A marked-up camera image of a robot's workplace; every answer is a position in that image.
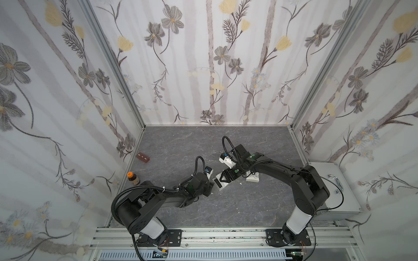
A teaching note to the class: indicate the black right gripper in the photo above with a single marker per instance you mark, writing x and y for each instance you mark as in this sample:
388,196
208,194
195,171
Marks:
229,175

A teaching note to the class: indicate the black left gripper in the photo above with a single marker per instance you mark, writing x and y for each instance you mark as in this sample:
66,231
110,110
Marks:
208,186

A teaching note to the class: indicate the white box base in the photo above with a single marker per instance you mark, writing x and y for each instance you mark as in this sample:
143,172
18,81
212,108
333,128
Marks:
219,183

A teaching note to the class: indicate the white jewelry box lid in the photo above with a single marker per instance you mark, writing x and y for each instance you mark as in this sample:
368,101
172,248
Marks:
252,177

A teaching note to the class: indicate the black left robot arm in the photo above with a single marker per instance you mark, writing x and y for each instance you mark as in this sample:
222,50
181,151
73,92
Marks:
136,207

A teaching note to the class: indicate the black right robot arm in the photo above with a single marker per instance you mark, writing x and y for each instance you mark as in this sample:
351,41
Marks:
309,190

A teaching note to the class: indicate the small brown red box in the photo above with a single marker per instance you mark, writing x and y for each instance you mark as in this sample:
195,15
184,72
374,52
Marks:
142,157

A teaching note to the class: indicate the brown bottle orange cap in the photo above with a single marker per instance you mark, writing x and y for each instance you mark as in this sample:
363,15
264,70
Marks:
133,178

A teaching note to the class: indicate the silver metal case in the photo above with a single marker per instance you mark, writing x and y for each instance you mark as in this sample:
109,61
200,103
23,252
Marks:
342,203

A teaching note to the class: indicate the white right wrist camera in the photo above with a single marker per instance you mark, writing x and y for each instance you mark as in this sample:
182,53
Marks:
225,159

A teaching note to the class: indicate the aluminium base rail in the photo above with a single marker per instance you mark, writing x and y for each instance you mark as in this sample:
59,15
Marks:
226,244

